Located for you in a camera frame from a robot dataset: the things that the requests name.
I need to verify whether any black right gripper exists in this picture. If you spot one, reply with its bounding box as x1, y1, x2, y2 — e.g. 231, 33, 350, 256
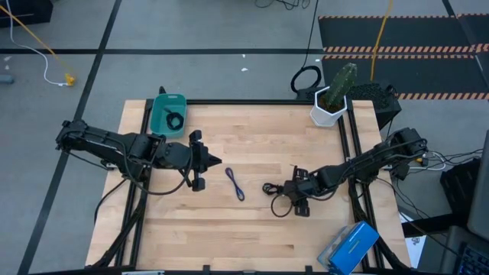
281, 167, 320, 218

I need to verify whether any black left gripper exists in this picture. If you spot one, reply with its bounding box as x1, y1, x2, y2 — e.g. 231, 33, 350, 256
163, 129, 223, 192

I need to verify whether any black knotted USB-C cable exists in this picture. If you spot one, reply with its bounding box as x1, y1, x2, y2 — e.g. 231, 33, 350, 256
261, 182, 286, 196

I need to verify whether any teal plastic bin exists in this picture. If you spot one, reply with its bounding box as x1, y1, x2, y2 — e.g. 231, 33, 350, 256
149, 93, 188, 139

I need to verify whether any white hexagonal plant pot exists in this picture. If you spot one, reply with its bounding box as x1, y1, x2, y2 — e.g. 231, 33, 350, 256
309, 86, 348, 128

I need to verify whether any blue cardboard box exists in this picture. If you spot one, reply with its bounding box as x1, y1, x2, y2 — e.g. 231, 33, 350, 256
317, 220, 381, 275

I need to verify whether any green cactus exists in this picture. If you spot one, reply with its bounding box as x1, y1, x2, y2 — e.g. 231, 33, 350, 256
324, 63, 358, 110

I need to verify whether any white paper sheet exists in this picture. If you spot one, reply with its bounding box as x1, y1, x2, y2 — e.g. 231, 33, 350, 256
399, 212, 427, 259

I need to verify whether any black equipment case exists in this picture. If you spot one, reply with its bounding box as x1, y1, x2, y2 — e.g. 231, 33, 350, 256
439, 157, 483, 217

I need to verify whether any black keyboard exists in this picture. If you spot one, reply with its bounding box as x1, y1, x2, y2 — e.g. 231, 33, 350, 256
456, 242, 489, 275

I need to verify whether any black hazard-striped floor mat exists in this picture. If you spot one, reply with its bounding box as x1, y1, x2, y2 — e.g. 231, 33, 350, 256
318, 14, 489, 101

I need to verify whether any black box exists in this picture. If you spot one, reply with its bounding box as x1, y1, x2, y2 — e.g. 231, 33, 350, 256
0, 0, 53, 28

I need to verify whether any black aluminium table frame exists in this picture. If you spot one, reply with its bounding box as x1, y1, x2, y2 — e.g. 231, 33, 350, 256
91, 98, 412, 275

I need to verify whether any black hanging cable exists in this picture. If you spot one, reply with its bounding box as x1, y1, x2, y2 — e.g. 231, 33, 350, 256
290, 0, 322, 94

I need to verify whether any yellow cable with plug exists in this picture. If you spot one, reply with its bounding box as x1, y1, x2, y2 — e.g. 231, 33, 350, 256
0, 4, 76, 87

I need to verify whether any black cable tangle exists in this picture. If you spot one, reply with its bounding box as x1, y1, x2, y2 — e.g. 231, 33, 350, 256
254, 0, 311, 11

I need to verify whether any yellow hanging cable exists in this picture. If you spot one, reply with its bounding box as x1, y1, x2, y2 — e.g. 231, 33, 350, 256
369, 0, 394, 82

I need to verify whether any white floor cable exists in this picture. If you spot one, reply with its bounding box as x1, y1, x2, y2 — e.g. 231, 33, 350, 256
5, 0, 66, 87

